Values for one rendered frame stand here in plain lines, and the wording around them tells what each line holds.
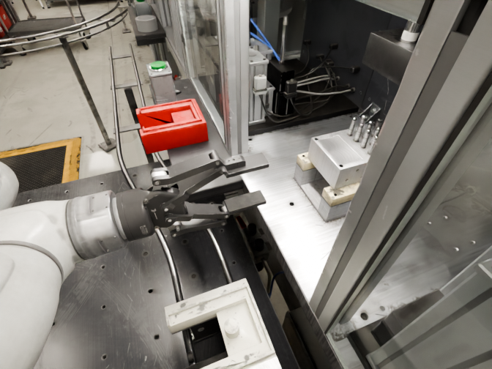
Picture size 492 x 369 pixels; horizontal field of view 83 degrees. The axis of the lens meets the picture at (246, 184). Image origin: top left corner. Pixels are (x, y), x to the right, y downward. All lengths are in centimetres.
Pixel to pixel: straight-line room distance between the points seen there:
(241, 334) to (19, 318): 29
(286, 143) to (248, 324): 43
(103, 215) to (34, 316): 14
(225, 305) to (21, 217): 31
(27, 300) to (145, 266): 47
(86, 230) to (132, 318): 36
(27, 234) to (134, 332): 39
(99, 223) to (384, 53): 46
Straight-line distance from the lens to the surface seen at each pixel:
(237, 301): 49
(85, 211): 42
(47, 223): 42
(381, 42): 48
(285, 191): 59
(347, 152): 52
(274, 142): 71
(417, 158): 20
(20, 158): 264
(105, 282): 80
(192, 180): 42
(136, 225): 42
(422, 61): 19
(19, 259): 37
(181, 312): 49
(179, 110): 77
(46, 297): 36
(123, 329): 74
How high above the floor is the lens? 134
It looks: 46 degrees down
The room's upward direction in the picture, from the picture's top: straight up
